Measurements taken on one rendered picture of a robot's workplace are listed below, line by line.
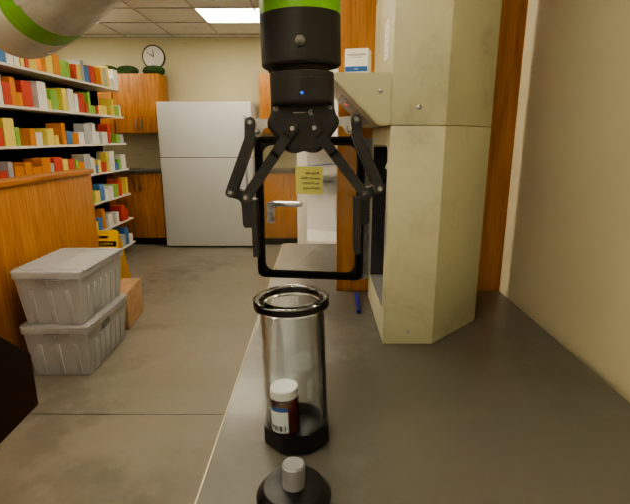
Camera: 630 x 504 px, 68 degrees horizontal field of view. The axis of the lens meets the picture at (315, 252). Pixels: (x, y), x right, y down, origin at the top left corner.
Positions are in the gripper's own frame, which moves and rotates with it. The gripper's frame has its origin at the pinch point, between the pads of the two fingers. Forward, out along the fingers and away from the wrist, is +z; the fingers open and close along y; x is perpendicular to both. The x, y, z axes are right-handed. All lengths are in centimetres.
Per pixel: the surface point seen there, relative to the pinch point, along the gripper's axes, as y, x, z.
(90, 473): 97, -112, 124
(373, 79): -13.3, -38.2, -23.4
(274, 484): 4.7, 9.4, 28.2
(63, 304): 144, -195, 77
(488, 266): -52, -75, 26
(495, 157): -52, -75, -6
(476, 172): -38, -48, -4
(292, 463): 2.4, 9.4, 25.2
